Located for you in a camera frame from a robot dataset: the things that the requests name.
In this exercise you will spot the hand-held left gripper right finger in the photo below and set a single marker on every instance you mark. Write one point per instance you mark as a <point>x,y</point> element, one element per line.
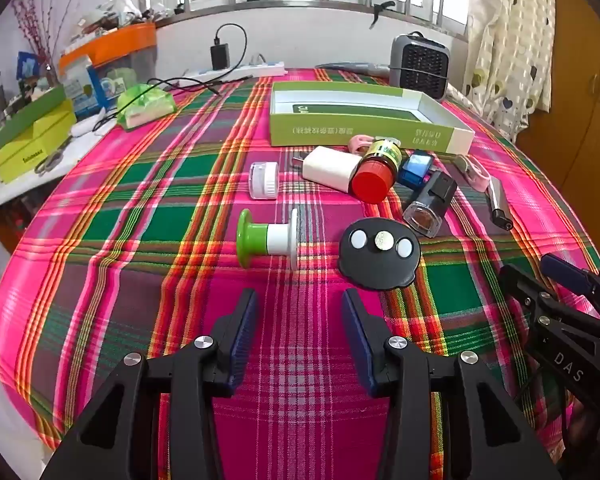
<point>355,332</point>

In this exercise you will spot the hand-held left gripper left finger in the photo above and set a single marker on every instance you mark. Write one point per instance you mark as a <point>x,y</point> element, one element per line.
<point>245,332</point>

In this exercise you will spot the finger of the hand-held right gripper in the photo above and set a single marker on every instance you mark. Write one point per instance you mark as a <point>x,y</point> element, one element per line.
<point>522,286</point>
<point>562,266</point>

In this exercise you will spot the black disc with white dots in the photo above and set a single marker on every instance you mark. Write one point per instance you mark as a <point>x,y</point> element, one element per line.
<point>375,270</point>

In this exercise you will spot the silver lighter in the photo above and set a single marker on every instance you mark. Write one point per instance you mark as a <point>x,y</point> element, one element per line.
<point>497,200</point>

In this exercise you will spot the green and white spool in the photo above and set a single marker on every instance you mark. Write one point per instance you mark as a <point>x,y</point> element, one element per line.
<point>252,240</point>

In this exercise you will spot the pink and grey tool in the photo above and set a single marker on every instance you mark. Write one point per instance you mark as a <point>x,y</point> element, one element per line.
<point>477,177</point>

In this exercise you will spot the black device with clear cap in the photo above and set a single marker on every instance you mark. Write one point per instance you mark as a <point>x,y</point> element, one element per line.
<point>437,190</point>

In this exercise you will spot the small white round jar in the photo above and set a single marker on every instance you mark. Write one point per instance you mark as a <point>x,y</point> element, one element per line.
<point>262,180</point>

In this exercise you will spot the red lid glass jar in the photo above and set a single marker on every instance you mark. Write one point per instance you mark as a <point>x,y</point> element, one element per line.
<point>375,180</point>

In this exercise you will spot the blue translucent device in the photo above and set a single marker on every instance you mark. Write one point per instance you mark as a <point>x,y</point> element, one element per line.
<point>412,172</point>

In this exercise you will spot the white charger plug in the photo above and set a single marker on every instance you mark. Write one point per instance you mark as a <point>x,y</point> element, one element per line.
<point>327,167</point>

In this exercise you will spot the pink tool with pale oval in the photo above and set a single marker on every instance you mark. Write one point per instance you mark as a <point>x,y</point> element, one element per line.
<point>356,145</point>

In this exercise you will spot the shallow green cardboard box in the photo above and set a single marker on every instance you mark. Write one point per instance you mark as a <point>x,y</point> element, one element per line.
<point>330,130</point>

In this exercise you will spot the pink green plaid cloth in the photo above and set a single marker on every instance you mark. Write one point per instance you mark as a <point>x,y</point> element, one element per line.
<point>180,240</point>

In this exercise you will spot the wooden wardrobe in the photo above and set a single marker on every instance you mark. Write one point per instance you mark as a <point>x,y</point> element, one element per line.
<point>580,110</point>

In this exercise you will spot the white leaf print pillow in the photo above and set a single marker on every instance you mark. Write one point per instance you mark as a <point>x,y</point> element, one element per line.
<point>460,97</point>

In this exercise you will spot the cream patterned curtain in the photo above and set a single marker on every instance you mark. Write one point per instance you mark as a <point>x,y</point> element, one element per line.
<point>510,35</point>

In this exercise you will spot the grey portable heater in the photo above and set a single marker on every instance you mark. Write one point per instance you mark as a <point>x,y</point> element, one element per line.
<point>420,67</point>

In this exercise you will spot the green tissue pack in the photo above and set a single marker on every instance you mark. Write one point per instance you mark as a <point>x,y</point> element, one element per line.
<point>145,105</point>

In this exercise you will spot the white oblong object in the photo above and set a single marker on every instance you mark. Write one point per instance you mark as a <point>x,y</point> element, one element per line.
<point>84,127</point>

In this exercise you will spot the white power strip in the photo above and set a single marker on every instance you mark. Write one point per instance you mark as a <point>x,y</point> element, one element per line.
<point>260,67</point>

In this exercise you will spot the grey floral cloth roll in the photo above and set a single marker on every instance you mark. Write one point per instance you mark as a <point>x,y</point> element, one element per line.
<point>350,66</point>

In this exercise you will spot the lime green cardboard box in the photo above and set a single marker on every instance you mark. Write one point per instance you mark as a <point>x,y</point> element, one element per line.
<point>35,150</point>

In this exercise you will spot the black power adapter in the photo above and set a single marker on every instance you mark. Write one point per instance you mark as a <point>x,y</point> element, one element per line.
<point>220,55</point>

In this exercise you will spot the blue and white box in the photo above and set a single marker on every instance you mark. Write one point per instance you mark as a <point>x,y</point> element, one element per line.
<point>82,90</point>

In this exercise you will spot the dark green flat box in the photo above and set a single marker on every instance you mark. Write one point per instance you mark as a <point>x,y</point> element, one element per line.
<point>30,115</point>

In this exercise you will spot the black window latch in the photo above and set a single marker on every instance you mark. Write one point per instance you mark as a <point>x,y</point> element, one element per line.
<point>380,10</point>

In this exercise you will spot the clear storage bin orange lid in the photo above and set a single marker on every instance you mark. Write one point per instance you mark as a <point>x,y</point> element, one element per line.
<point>120,40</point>

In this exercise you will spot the pile of small packets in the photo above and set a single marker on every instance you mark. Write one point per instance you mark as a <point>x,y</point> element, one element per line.
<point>105,15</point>

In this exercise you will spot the dried purple flower branches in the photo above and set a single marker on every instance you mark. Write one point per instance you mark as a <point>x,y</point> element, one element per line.
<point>37,25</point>

